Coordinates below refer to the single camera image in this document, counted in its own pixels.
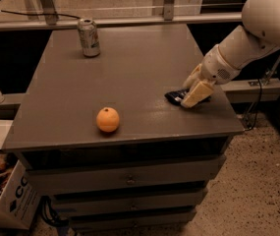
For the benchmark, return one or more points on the orange fruit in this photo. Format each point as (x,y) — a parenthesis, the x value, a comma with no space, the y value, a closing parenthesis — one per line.
(108,120)

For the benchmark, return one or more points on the silver green 7up can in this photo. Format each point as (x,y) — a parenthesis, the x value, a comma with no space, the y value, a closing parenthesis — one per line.
(88,37)

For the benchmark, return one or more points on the grey drawer cabinet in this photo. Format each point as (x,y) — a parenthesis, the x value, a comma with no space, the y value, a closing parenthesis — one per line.
(154,168)

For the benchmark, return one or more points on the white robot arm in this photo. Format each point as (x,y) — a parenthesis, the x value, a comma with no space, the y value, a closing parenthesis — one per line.
(256,37)

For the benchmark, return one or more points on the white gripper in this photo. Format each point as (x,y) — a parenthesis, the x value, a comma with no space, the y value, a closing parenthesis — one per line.
(216,67)

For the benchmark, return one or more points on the white cardboard box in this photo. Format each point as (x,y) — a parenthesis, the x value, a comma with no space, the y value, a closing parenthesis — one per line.
(18,199)

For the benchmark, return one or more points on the metal frame rail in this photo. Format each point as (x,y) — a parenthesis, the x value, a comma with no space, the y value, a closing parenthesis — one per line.
(126,22)

